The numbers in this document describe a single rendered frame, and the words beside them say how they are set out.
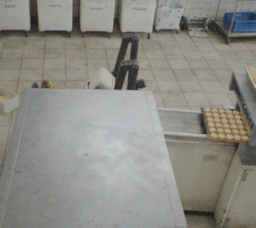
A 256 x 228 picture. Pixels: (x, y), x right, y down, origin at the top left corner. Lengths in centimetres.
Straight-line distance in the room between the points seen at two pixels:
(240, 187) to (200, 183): 35
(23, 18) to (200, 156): 384
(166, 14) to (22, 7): 228
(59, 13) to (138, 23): 124
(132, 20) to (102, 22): 47
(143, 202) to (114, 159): 18
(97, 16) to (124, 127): 466
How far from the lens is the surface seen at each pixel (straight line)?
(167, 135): 268
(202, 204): 325
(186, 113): 293
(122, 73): 247
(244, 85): 289
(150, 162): 110
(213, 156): 285
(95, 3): 571
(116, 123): 122
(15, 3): 576
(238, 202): 299
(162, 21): 625
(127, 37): 281
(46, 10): 575
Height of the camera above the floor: 258
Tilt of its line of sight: 35 degrees down
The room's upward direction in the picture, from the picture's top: 6 degrees clockwise
